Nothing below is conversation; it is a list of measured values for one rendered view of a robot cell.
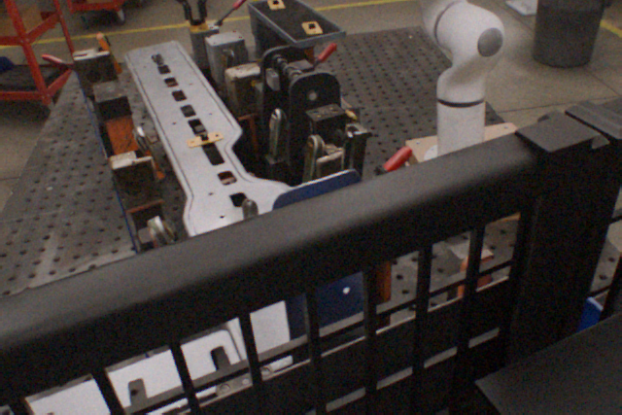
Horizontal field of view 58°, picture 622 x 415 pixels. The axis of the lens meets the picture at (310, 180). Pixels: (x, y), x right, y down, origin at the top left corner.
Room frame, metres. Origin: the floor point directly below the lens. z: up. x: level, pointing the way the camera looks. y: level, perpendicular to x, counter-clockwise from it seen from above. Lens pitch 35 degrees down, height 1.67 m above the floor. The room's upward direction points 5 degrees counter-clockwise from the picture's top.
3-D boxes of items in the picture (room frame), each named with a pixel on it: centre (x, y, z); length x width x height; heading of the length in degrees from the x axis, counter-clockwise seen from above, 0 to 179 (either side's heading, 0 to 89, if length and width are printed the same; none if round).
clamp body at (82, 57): (1.64, 0.62, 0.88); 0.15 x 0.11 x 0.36; 111
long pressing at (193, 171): (1.17, 0.25, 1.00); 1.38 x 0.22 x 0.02; 21
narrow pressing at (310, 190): (0.47, -0.01, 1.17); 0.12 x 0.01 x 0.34; 111
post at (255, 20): (1.73, 0.10, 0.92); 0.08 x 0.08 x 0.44; 21
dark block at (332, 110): (1.02, -0.04, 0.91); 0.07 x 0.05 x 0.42; 111
